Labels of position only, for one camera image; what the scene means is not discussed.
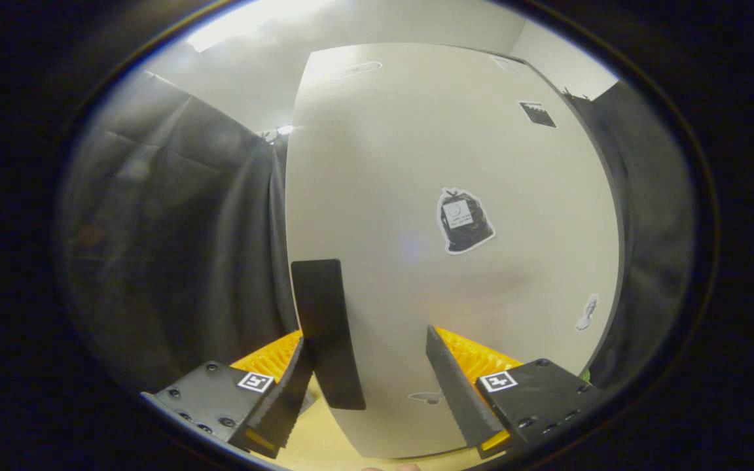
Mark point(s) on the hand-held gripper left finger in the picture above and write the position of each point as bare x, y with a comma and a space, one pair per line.
285, 405

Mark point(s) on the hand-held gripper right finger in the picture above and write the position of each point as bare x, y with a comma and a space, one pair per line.
459, 392

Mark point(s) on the white shoe cabinet door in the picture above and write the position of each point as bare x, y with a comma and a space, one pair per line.
416, 163

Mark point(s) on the green striped object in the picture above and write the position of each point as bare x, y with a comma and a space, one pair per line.
586, 376

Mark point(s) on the black backdrop cloth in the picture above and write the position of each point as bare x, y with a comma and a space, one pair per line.
174, 229

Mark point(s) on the small ceiling light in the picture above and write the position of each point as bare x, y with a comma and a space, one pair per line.
284, 129

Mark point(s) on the long ceiling light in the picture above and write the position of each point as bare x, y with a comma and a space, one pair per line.
252, 23

